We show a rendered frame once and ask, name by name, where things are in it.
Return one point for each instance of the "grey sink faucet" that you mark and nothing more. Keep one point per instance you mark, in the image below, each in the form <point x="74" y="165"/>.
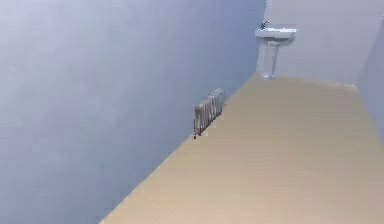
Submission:
<point x="265" y="24"/>

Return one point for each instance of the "grey wall radiator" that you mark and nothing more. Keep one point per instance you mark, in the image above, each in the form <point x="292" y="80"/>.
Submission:
<point x="208" y="111"/>

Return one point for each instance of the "white pedestal sink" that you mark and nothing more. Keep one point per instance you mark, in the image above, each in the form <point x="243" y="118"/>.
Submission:
<point x="269" y="53"/>

